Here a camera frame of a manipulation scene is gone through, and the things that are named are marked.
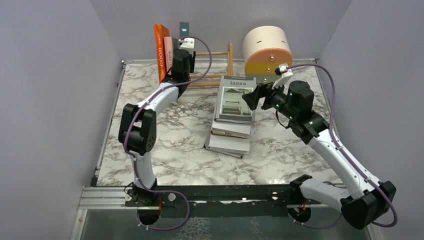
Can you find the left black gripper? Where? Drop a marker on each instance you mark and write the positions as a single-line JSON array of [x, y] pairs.
[[190, 62]]

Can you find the teal Humor book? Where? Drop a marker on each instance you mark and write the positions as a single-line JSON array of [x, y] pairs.
[[184, 30]]

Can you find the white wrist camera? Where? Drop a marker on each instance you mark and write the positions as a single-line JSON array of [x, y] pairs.
[[284, 73], [187, 44]]

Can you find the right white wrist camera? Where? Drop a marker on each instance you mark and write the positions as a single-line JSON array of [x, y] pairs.
[[284, 73]]

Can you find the white rose Designer Fate book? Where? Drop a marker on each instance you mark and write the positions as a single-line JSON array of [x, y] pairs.
[[168, 50]]

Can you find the orange Fashion Show book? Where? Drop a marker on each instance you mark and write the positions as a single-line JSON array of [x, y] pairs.
[[160, 32]]

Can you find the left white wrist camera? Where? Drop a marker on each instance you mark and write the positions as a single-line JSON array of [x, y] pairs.
[[187, 44]]

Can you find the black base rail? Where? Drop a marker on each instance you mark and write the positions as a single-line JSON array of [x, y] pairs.
[[215, 201]]

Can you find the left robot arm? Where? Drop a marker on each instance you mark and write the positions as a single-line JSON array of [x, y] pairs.
[[138, 124]]

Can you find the grey book with plant cover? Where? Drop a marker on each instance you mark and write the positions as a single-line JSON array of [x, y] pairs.
[[230, 106]]

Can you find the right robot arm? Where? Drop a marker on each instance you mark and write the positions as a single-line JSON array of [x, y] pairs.
[[365, 198]]

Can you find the round cream drawer cabinet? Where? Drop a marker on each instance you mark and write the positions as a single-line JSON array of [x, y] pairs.
[[265, 48]]

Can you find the bottom grey white book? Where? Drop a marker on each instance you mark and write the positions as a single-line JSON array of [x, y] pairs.
[[233, 146]]

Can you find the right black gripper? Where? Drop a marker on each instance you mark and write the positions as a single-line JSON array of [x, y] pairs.
[[261, 90]]

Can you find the wooden book rack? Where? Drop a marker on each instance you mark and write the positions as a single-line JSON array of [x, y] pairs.
[[207, 72]]

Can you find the white book with brown stripes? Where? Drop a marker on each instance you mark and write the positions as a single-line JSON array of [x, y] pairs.
[[231, 129]]

